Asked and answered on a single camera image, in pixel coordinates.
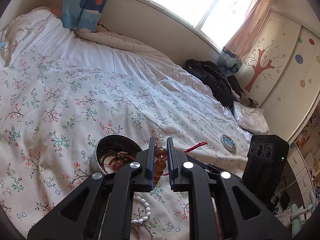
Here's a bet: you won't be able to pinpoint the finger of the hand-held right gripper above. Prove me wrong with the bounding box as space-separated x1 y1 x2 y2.
186 155 222 174

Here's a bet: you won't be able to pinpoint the white wardrobe with tree decal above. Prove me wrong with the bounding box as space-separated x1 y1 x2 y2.
235 10 320 143

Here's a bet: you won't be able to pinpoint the round printed tin lid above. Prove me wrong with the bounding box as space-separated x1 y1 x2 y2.
220 134 237 152

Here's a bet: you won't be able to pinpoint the round metal tin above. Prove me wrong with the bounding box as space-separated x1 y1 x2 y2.
90 134 143 178

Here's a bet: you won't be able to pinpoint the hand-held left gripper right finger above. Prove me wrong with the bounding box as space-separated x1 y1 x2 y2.
167 137 292 240

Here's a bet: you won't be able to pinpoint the brown cloth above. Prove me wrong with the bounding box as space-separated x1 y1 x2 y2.
239 97 259 108

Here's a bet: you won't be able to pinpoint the paper wall pictures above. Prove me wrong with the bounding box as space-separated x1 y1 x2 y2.
295 130 315 155

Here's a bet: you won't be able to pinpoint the clear plastic bag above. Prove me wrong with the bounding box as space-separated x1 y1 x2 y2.
232 102 270 134

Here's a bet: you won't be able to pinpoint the red cord bracelet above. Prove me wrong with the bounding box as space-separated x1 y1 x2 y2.
184 142 208 153

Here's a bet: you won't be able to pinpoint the white glossy headboard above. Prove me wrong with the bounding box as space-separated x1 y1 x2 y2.
5 0 69 28

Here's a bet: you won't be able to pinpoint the whale print curtain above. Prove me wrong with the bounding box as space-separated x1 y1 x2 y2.
61 0 113 33

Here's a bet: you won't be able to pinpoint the striped pillow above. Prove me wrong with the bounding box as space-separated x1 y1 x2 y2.
80 25 173 63

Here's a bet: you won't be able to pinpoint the amber bead bracelet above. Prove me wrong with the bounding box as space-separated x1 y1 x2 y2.
152 145 168 187

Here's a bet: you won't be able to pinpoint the pink curtain with blue hem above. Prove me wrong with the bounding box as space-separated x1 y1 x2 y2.
217 0 275 77

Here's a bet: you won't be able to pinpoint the black puffer jacket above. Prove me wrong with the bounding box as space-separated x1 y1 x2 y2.
184 59 243 108

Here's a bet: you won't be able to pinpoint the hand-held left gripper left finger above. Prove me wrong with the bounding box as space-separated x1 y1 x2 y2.
27 137 157 240

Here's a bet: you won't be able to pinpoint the thin metal bangle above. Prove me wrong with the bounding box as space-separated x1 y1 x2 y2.
130 221 153 240

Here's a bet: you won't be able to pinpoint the window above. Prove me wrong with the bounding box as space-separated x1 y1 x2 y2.
146 0 260 49

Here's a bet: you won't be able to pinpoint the pale teal cactus figure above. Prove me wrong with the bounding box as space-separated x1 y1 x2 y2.
290 190 317 230

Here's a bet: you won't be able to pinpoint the white oval bead bracelet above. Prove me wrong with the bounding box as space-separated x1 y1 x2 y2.
131 195 153 228

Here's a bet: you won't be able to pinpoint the white floral bedsheet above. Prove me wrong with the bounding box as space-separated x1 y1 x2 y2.
0 47 253 240

